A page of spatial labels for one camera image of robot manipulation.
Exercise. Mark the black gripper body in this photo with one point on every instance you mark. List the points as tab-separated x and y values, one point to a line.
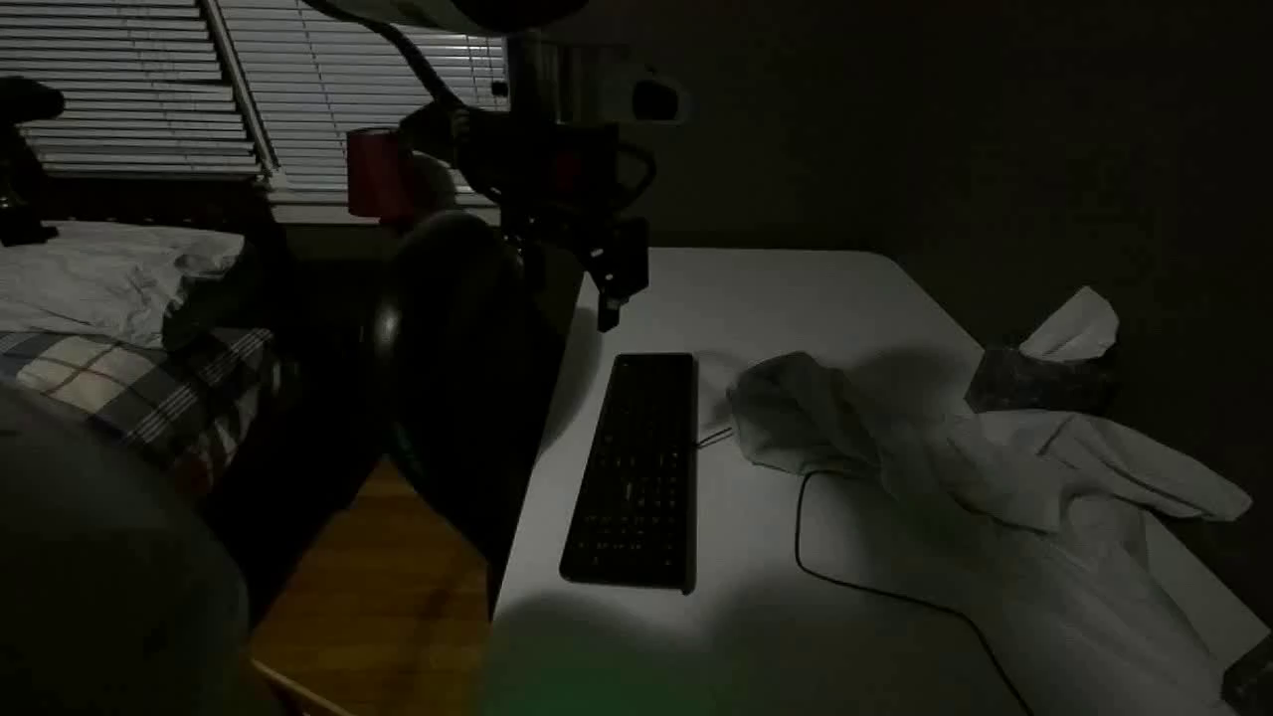
620	255

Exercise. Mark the black computer keyboard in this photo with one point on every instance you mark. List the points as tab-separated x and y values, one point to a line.
636	471

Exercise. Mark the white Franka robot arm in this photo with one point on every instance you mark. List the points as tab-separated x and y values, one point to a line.
531	144

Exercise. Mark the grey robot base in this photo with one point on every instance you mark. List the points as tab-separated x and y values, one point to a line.
92	569

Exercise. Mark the black office chair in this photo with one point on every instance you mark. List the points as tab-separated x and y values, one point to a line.
450	361

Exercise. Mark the red cup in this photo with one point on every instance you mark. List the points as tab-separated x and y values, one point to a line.
381	174

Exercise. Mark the white crumpled cloth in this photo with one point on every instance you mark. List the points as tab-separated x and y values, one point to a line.
851	413

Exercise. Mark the white window sill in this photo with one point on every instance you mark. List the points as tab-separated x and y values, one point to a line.
346	211

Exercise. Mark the wide white window blind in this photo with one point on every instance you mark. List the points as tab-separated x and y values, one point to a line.
346	80

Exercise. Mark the dark tissue box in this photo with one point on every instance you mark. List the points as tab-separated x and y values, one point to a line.
1036	385

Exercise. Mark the white tissue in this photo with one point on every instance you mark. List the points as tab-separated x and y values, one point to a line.
1075	329

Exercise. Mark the plaid blanket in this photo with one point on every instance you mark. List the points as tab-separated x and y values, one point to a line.
147	385

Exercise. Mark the white pillow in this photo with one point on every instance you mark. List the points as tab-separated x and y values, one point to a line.
92	272

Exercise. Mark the narrow white window blind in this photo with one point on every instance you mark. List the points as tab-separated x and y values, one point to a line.
121	95

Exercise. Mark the dark plush figure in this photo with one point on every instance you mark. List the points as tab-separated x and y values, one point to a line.
19	161

